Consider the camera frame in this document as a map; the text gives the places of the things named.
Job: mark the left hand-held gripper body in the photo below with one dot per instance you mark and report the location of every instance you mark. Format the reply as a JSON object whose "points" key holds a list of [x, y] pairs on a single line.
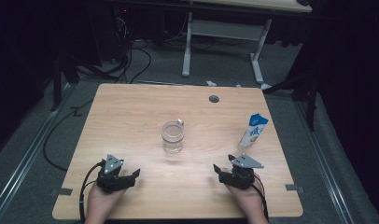
{"points": [[111, 180]]}

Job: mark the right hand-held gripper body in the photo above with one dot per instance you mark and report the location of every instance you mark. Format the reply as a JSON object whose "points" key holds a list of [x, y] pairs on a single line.
{"points": [[240, 177]]}

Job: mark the blue and white bag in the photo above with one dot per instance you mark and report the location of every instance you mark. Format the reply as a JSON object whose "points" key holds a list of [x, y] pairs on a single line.
{"points": [[253, 132]]}

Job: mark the clear glass jar with lid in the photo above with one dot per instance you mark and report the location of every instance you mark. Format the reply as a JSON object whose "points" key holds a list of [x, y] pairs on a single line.
{"points": [[172, 138]]}

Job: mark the person's right hand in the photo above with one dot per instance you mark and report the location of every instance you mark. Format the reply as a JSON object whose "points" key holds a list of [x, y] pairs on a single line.
{"points": [[251, 200]]}

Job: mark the person's left hand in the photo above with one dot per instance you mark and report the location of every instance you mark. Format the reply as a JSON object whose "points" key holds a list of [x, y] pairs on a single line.
{"points": [[99, 205]]}

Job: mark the grey tape strip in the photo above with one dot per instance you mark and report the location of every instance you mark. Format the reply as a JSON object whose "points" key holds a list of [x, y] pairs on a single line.
{"points": [[63, 191], [294, 187]]}

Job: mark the black stand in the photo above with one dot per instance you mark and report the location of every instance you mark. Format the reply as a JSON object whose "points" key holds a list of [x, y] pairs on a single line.
{"points": [[57, 84], [312, 102]]}

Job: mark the white-framed desk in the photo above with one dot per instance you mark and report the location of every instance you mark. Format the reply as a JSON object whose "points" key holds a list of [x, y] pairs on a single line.
{"points": [[223, 29]]}

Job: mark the metal floor rail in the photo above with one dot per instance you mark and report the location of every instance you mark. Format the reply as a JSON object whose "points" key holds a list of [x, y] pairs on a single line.
{"points": [[324, 168], [25, 158]]}

